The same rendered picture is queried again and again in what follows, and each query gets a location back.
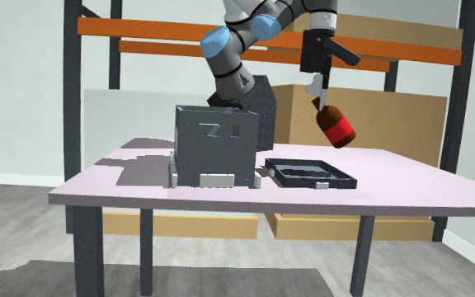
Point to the brown bottle with red label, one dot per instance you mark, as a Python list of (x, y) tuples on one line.
[(334, 125)]

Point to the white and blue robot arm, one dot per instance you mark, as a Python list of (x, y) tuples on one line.
[(248, 21)]

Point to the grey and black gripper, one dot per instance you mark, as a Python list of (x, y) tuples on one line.
[(314, 60)]

